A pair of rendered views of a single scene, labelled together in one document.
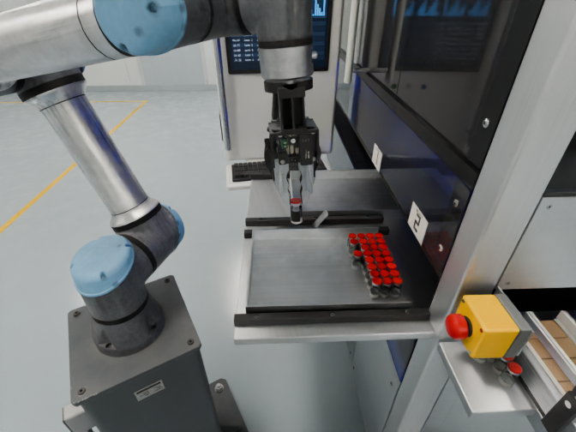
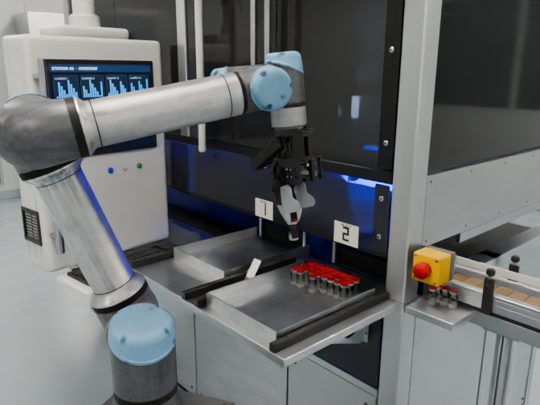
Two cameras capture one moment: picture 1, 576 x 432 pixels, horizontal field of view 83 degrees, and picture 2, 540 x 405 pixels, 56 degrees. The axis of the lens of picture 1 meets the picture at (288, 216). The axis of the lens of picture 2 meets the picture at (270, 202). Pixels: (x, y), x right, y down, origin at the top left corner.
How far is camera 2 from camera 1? 0.79 m
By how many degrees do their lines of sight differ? 41
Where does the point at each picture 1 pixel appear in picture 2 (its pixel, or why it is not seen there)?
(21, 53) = (167, 117)
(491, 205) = (410, 186)
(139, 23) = (284, 92)
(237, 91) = not seen: hidden behind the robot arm
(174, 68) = not seen: outside the picture
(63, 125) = (76, 195)
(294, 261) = (263, 304)
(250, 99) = not seen: hidden behind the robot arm
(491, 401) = (455, 317)
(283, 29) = (298, 96)
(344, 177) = (224, 243)
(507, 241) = (420, 208)
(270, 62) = (291, 116)
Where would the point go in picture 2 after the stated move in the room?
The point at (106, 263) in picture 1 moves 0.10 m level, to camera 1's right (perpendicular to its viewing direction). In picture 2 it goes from (160, 321) to (207, 305)
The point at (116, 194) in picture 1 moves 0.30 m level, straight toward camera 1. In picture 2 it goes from (118, 263) to (265, 284)
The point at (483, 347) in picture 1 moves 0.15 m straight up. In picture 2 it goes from (440, 274) to (446, 212)
